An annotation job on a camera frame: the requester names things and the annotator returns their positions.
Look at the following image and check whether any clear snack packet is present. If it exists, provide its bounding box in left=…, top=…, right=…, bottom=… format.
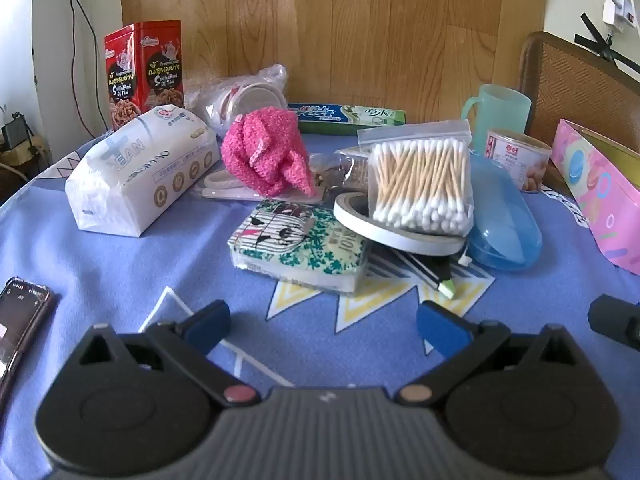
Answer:
left=309, top=146, right=373, bottom=196

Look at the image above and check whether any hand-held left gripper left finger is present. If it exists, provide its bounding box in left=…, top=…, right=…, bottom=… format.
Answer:
left=74, top=300, right=262, bottom=408

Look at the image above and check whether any wooden board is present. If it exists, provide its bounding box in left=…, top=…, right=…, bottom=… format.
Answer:
left=116, top=0, right=548, bottom=133

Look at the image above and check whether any black tape cross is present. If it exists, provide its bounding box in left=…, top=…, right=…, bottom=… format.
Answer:
left=575, top=10, right=640, bottom=68

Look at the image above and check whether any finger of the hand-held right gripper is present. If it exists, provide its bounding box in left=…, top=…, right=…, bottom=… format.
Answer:
left=587, top=295, right=640, bottom=351

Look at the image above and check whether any blue printed tablecloth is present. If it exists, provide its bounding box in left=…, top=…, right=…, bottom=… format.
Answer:
left=0, top=127, right=640, bottom=480

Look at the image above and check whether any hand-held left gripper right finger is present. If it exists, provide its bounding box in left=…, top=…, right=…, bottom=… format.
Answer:
left=397, top=301, right=576, bottom=406

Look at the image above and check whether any blue plastic case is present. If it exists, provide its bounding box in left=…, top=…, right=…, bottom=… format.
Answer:
left=467, top=152, right=543, bottom=272

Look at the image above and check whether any pink knitted cloth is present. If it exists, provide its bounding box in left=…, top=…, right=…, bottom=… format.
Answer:
left=221, top=108, right=317, bottom=198

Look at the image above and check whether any black green-tipped marker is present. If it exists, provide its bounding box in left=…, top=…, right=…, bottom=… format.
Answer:
left=400, top=252, right=473, bottom=301

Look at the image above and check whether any brown woven chair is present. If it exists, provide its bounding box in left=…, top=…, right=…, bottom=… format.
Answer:
left=520, top=31, right=640, bottom=186

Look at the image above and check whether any black cable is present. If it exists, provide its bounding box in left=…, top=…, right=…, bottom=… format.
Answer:
left=62, top=0, right=97, bottom=138

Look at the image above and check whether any patterned tissue packet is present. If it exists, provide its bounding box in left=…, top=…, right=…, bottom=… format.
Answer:
left=229, top=200, right=371, bottom=295

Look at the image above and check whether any white food can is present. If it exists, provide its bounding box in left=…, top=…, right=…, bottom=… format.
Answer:
left=484, top=129, right=553, bottom=194

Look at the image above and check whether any red snack tin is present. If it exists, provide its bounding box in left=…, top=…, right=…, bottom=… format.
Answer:
left=104, top=20, right=186, bottom=131

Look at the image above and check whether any teal plastic cup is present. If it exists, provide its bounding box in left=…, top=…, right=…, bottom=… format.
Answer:
left=460, top=85, right=532, bottom=153

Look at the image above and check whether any clear packet of white items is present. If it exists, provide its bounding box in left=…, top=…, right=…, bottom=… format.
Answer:
left=192, top=167, right=261, bottom=202

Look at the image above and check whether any white tape roll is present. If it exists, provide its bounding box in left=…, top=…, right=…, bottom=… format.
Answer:
left=333, top=191, right=467, bottom=255

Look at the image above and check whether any bag of cotton swabs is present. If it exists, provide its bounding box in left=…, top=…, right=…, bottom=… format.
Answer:
left=357, top=120, right=475, bottom=237

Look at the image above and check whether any pink tin box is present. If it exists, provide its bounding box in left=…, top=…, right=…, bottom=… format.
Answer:
left=550, top=119, right=640, bottom=277

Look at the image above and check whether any white tissue pack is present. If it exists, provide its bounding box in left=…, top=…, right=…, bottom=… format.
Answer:
left=65, top=104, right=222, bottom=237

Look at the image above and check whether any smartphone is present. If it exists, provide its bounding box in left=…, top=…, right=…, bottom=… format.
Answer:
left=0, top=277, right=54, bottom=401

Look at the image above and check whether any green toothpaste box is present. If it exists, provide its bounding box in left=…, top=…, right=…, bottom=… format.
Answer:
left=287, top=103, right=407, bottom=136

